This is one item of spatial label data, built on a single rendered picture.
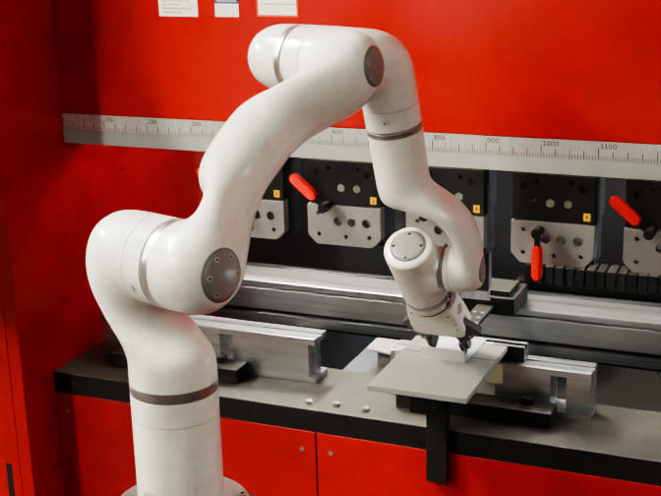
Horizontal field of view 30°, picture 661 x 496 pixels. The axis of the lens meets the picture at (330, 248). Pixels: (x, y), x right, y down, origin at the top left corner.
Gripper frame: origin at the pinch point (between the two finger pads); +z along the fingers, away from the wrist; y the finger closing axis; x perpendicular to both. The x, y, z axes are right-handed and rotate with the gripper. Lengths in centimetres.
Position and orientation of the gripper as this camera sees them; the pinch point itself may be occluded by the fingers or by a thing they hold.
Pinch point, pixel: (449, 341)
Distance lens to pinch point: 229.0
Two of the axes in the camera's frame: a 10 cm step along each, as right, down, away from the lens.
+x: -3.0, 8.3, -4.8
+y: -9.1, -0.9, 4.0
